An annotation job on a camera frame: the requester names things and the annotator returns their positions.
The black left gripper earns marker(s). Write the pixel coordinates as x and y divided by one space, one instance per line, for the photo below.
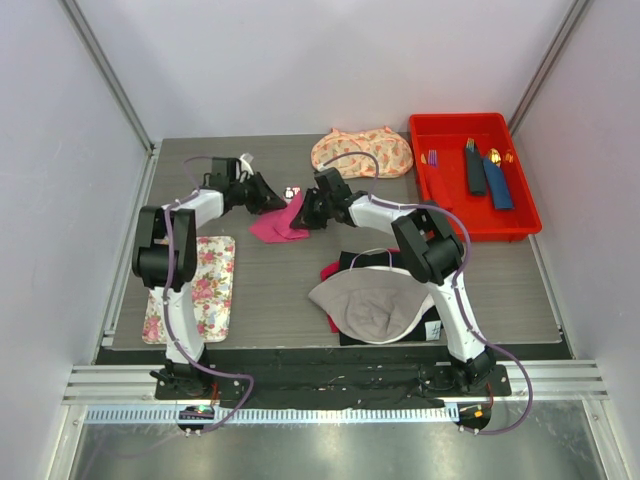
267 200

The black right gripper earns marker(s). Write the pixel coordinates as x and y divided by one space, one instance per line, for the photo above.
305 219

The pink paper napkin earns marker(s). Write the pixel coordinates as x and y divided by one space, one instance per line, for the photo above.
275 227

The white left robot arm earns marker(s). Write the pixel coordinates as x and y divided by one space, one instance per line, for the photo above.
165 256

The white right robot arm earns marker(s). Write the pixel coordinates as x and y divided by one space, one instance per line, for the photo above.
430 249

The red rolled napkin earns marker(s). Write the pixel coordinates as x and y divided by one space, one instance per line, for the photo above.
438 190

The black rolled napkin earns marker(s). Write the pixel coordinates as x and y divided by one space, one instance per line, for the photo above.
475 174

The blue rolled napkin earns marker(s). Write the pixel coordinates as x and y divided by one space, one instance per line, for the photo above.
497 184

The orange patterned fabric cover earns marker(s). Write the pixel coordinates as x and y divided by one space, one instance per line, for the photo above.
376 153

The floral rectangular tray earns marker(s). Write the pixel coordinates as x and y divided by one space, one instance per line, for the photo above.
212 287

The grey bucket hat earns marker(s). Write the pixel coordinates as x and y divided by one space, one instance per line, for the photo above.
378 305

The purple fork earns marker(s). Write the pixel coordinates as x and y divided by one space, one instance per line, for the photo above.
432 158

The red plastic bin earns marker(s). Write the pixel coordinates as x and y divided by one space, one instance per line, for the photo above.
447 134

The black folded garment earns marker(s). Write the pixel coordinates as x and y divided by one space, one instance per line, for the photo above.
385 304

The gold spoon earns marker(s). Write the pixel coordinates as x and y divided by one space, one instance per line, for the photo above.
494 156

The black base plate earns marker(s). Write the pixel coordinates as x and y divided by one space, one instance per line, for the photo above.
328 378

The aluminium front rail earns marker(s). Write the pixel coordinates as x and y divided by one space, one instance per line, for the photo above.
126 394

